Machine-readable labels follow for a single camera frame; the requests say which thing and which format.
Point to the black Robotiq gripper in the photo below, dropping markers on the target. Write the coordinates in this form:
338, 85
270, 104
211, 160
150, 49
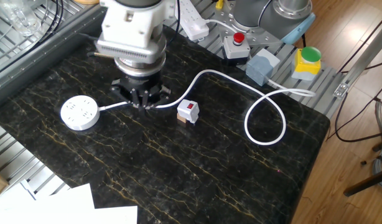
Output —
141, 82

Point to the white bulb holder red switch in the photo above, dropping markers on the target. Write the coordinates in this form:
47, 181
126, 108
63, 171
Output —
188, 110

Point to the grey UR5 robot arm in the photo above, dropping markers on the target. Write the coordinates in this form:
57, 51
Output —
128, 25

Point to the round white power socket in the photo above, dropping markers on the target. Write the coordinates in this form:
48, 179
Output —
80, 112

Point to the small wooden cube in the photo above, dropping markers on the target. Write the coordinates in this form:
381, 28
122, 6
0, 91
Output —
180, 119

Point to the brass pin on flange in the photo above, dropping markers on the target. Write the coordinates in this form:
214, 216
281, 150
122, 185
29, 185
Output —
102, 55

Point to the white power strip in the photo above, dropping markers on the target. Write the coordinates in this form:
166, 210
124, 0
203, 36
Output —
194, 25

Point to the grey box red button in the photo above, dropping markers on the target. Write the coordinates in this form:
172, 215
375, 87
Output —
236, 49

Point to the small yellow plastic piece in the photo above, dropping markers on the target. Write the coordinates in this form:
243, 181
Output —
219, 3

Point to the blue-grey junction box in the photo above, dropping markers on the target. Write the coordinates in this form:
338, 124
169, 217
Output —
261, 70

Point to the printed white paper sheet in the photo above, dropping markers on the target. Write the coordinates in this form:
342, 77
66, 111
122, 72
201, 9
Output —
116, 216

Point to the clear glass cup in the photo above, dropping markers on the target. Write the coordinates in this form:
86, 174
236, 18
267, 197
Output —
20, 18

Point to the yellow box green button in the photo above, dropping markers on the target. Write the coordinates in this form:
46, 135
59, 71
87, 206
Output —
306, 67

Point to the dark furniture leg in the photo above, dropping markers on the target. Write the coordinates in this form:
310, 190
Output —
365, 183

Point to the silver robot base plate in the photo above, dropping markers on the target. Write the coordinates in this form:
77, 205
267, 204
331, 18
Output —
228, 17

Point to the aluminium frame bar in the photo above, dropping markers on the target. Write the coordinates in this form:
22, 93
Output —
365, 56

